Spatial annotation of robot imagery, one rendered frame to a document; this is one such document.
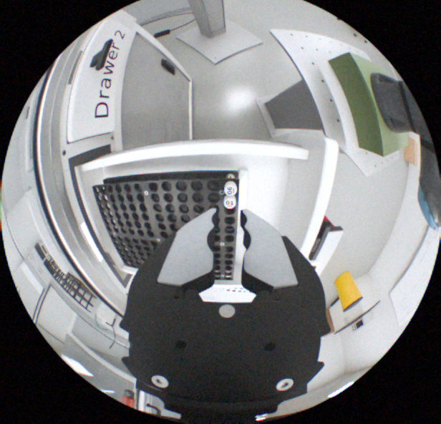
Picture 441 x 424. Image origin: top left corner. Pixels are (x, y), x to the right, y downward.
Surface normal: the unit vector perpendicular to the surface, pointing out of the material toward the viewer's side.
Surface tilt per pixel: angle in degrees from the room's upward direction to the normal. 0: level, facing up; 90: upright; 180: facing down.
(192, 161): 0
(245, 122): 0
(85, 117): 90
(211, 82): 0
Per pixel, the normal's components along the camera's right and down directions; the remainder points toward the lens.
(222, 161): -0.05, 0.47
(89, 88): 1.00, 0.01
